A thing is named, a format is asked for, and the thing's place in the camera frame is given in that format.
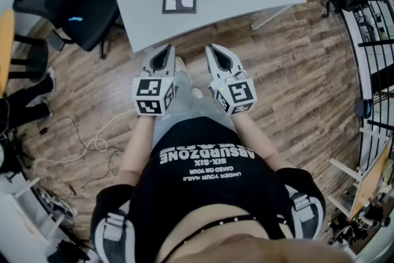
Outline black printed t-shirt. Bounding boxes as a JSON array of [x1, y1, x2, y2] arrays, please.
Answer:
[[90, 116, 327, 263]]

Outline black stool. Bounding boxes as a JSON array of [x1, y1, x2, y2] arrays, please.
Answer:
[[7, 33, 50, 81]]

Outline person's right forearm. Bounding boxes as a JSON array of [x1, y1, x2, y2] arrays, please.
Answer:
[[233, 112, 287, 174]]

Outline black white sneakers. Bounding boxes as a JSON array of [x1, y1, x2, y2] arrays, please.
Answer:
[[36, 187, 78, 220]]

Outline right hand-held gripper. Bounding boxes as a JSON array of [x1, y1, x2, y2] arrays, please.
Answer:
[[205, 43, 259, 116]]

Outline person's left forearm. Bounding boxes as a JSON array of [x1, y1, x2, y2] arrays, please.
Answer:
[[118, 115, 155, 189]]

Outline light blue jeans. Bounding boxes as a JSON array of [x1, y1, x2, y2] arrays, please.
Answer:
[[152, 70, 238, 147]]

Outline orange round table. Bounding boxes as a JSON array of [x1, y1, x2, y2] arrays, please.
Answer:
[[0, 8, 16, 97]]

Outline white cable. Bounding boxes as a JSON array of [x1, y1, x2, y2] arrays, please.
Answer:
[[33, 108, 137, 171]]

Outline grey blue wall device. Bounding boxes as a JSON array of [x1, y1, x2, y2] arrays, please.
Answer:
[[353, 97, 374, 118]]

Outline black mesh office chair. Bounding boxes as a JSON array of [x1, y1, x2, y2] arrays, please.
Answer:
[[11, 0, 121, 60]]

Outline black metal railing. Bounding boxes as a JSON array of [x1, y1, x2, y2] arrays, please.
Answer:
[[303, 0, 394, 256]]

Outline grey harness shoulder strap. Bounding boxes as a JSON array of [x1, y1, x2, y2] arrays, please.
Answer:
[[92, 202, 137, 263], [285, 190, 327, 241]]

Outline black studded neck strap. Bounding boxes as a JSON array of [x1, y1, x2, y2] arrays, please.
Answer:
[[159, 214, 258, 257]]

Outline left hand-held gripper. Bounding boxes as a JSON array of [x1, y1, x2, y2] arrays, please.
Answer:
[[132, 44, 179, 118]]

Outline wooden easel board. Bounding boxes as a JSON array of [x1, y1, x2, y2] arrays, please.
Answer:
[[327, 134, 394, 220]]

